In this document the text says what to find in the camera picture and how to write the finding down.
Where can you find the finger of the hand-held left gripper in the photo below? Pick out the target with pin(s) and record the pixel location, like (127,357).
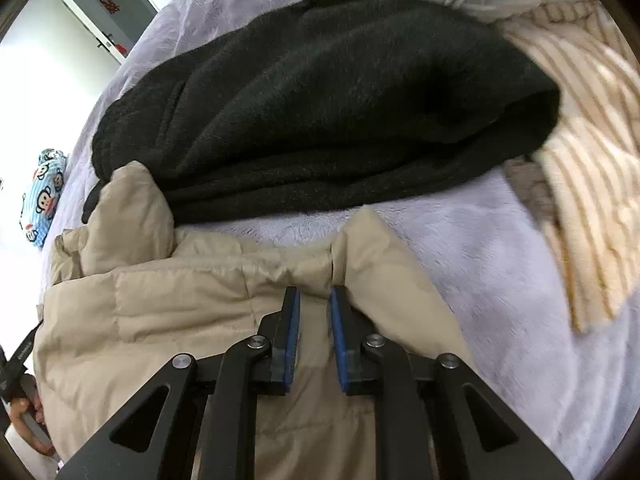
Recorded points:
(25,347)

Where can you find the beige puffer jacket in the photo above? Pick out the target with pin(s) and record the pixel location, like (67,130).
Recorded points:
(175,300)

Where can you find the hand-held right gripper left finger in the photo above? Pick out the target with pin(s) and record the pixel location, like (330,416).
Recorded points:
(291,340)

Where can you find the white shelf with red ornaments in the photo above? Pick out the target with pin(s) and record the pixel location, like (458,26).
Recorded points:
(115,15)

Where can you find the cream striped garment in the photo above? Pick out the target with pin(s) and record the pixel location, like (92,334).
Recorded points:
(590,185)

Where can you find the black knit garment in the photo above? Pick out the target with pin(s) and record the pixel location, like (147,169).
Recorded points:
(325,110)

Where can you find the person's left hand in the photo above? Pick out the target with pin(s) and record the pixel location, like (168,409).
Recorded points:
(27,420)

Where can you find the lavender plush blanket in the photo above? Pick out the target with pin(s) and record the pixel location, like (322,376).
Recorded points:
(500,285)

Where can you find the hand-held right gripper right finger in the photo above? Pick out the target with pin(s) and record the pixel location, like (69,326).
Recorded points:
(340,342)

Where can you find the blue monkey print cloth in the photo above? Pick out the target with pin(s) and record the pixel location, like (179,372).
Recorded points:
(45,195)

